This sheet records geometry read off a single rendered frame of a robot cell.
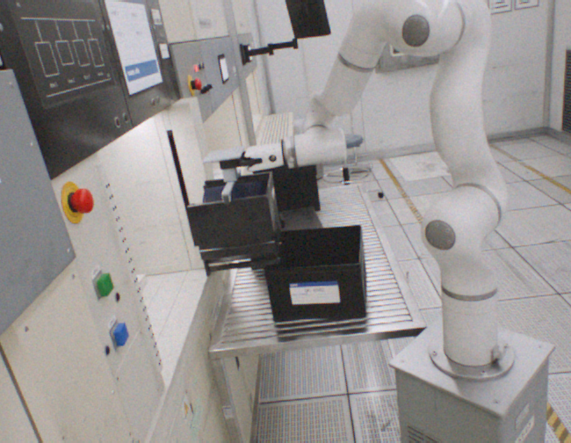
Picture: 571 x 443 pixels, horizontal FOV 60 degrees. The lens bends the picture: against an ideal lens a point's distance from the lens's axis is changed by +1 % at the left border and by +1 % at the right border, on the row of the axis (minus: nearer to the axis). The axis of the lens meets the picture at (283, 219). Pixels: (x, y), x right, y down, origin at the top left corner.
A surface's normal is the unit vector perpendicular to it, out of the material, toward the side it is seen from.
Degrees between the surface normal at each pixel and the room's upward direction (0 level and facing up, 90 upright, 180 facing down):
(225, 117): 90
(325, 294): 90
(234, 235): 89
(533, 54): 90
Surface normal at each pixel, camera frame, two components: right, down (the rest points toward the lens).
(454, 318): -0.78, 0.33
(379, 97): -0.02, 0.37
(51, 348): 0.99, -0.14
